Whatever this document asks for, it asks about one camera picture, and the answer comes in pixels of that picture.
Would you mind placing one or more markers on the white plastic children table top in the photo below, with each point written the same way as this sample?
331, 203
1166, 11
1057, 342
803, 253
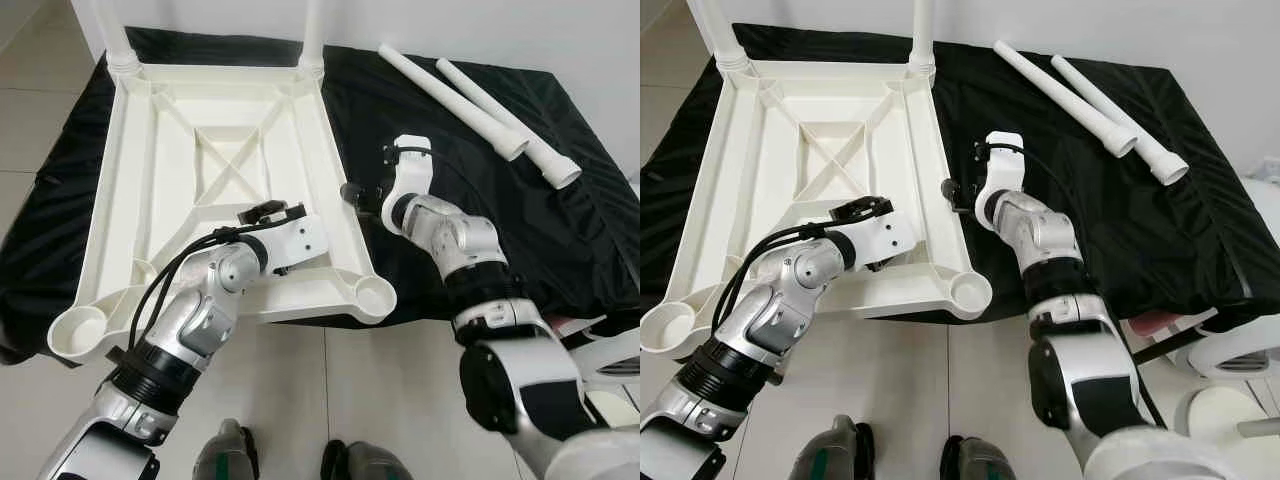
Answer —
150, 180
750, 180

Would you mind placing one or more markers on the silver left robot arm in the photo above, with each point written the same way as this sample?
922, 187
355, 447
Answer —
190, 310
780, 300

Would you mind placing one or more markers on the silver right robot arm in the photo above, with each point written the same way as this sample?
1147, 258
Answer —
1050, 240
460, 240

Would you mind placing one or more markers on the black cloth table cover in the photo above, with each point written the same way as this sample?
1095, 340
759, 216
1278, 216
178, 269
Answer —
1100, 260
480, 250

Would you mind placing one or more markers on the grey left robot leg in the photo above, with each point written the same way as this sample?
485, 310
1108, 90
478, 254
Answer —
830, 455
225, 455

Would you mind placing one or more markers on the black metal table leg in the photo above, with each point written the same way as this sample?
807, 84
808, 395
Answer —
595, 345
1180, 345

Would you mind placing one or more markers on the white dome-shaped appliance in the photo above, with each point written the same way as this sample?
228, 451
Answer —
610, 365
1235, 355

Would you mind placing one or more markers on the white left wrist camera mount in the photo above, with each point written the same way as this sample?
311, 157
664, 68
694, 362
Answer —
300, 240
885, 235

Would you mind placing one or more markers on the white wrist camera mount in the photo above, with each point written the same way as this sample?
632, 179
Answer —
1000, 170
410, 175
300, 240
885, 235

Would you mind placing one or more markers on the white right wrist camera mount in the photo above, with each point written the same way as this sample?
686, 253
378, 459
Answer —
1000, 170
410, 175

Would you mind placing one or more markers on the white wall socket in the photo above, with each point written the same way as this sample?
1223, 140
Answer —
1270, 168

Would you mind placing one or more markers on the white pedestal fan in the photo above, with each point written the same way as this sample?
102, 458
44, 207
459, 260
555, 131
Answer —
1225, 420

